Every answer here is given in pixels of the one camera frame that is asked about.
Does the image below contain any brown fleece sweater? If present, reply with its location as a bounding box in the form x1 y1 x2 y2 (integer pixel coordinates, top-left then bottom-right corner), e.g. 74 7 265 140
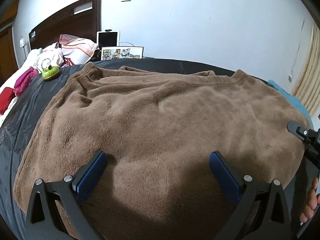
13 63 310 239

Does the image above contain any operator right hand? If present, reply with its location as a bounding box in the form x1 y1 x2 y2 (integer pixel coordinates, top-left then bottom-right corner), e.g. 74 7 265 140
299 177 319 224

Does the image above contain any folded teal fleece garment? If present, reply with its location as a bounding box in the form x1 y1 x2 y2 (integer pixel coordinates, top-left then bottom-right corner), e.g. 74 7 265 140
267 80 313 128

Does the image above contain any green toy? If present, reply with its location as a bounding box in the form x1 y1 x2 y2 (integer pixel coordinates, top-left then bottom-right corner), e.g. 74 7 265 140
41 65 60 81

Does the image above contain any magenta folded garment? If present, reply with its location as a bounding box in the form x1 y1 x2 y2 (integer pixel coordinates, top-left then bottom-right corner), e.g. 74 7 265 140
14 67 39 98

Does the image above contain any red folded garment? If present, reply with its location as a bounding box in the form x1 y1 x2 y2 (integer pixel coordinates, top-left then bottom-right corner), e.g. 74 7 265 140
0 87 15 115

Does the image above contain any beige curtain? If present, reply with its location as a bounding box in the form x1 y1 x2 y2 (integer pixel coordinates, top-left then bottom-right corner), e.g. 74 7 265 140
291 22 320 117

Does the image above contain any pink striped pillow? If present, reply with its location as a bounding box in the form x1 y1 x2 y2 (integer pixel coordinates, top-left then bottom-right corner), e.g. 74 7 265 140
59 34 99 66

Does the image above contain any white crumpled blanket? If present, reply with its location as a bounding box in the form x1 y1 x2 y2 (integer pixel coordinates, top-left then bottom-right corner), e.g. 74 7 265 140
24 42 65 72

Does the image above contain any white bed sheet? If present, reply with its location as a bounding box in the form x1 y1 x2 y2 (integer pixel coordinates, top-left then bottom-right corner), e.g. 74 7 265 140
0 48 43 126

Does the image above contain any white tablet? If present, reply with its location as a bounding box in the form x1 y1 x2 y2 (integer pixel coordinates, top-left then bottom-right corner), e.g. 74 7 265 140
97 31 120 49

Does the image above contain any brown wooden door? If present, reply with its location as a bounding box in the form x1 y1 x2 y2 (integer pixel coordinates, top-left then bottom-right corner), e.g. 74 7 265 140
0 26 18 85

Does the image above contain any white bedside lamp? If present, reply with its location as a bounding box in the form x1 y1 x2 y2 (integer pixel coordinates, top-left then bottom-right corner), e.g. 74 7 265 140
20 37 27 59

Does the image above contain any dark wooden headboard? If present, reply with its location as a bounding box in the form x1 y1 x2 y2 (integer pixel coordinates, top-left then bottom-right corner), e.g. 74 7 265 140
29 0 101 49

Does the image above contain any air conditioner power cable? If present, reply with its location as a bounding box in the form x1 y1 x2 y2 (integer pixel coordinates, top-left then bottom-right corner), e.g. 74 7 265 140
288 17 306 83

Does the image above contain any photo frame collage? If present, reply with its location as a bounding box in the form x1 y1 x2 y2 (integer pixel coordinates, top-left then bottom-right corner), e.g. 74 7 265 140
101 46 144 61

